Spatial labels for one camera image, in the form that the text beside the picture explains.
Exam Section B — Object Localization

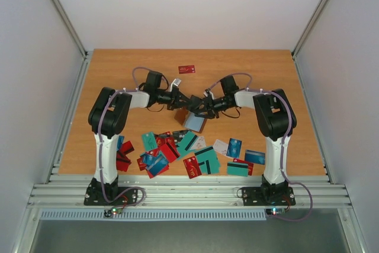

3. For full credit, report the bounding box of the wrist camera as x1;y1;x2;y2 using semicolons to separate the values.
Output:
204;89;214;100
169;78;181;92

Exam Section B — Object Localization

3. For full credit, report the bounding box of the blue card far left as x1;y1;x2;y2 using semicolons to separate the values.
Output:
117;136;124;150

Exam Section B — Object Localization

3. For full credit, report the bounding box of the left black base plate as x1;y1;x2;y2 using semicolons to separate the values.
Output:
83;177;138;206

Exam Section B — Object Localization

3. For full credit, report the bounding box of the teal card black stripe centre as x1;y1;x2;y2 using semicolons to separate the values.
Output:
177;131;198;158

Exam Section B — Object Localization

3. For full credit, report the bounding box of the white card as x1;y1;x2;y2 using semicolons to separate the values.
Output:
213;139;228;156
191;136;206;150

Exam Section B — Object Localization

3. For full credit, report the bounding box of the red card black stripe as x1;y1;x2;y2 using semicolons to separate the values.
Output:
116;151;131;172
160;142;180;163

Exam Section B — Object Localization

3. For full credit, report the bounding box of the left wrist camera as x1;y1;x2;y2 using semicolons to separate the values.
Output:
169;78;181;92

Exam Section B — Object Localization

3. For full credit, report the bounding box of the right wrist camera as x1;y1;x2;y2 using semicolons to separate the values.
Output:
204;89;214;100

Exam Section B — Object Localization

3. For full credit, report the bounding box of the brown leather card holder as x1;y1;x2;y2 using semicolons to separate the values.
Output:
174;108;207;133

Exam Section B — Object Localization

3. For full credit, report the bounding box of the white card right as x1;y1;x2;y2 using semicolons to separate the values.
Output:
213;139;228;156

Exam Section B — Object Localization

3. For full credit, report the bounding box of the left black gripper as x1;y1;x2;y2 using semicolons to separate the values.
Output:
155;87;192;110

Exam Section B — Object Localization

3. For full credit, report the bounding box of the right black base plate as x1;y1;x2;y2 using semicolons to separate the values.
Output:
241;187;296;206

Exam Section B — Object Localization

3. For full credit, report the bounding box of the red card upper left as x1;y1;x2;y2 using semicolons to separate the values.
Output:
120;141;134;156

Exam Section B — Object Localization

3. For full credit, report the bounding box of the blue card far right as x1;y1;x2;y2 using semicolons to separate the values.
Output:
245;150;265;165

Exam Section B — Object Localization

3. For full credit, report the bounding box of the blue card lower pile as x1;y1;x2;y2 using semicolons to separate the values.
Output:
146;154;169;178

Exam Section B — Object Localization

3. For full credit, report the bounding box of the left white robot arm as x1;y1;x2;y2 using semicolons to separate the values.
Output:
84;70;191;205

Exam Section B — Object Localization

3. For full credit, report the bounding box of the red card black stripe centre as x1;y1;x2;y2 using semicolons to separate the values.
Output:
160;142;180;163

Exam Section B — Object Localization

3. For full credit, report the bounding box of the slotted grey cable duct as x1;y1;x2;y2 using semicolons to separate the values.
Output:
40;209;266;222

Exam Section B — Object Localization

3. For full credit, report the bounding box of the black vip card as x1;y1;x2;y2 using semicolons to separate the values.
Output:
172;129;189;144

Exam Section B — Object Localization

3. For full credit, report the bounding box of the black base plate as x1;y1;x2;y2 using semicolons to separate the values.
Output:
241;187;296;206
83;177;138;206

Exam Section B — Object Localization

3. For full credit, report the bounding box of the red vip card bottom centre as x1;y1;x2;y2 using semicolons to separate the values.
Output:
183;156;202;179

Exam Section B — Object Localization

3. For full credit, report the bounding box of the teal card bottom right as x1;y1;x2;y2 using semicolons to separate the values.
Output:
227;162;249;177

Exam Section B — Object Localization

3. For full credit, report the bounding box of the red card black stripe left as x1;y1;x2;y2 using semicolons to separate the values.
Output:
116;151;131;172

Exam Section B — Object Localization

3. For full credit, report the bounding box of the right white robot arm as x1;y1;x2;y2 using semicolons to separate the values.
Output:
189;75;297;204

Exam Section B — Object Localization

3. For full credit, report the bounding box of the teal card upper left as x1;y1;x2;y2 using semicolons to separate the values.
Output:
141;132;158;152

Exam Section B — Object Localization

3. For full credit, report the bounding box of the white card centre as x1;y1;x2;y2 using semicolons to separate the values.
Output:
191;136;206;150

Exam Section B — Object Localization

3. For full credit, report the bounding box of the lone red card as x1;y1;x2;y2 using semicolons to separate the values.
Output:
178;65;195;74

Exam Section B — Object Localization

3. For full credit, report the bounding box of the red card bottom right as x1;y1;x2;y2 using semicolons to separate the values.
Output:
233;159;254;176

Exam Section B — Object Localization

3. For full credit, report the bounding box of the teal card black stripe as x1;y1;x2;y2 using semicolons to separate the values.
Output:
194;146;220;165
177;131;198;158
198;159;220;175

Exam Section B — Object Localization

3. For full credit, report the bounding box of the teal card black stripe right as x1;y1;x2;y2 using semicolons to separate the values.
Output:
194;146;220;165

